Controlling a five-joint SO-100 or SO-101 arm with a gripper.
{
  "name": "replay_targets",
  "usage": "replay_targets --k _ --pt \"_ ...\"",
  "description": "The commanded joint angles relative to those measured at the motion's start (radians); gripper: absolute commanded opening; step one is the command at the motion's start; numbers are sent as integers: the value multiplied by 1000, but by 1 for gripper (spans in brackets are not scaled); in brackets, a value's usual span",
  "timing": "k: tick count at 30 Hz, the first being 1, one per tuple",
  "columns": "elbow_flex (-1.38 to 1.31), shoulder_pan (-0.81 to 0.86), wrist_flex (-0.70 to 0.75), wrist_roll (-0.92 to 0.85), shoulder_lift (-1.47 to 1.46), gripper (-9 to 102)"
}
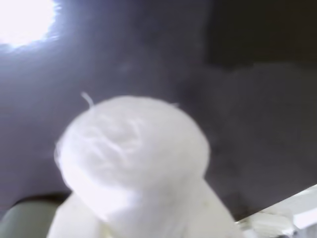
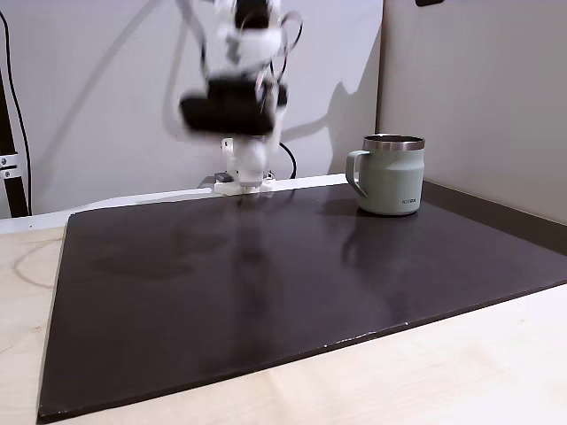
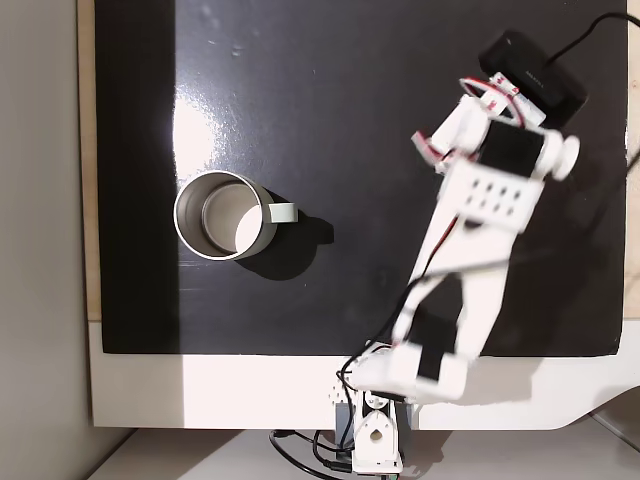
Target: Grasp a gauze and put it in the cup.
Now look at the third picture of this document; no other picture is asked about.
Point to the black table mat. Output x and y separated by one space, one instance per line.
310 125

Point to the sage green steel mug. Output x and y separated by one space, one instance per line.
220 220

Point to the black camera box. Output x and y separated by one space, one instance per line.
537 75

